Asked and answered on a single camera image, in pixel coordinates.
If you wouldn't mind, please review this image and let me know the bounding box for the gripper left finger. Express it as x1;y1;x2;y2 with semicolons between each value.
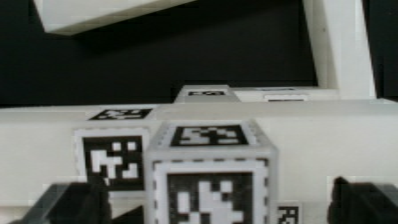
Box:
20;182;113;224

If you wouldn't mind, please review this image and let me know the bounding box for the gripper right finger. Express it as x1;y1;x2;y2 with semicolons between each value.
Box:
328;177;398;224

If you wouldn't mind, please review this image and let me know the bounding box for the white chair back frame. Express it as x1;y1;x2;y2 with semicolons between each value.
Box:
0;100;398;224

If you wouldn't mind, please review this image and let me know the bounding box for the white chair leg block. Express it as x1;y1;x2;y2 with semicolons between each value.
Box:
145;120;278;224

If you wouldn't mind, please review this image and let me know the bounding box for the white chair seat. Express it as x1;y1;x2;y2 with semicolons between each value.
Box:
175;85;340;104

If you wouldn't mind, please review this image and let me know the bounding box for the white U-shaped fixture wall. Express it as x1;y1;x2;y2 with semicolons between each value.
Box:
33;0;377;100

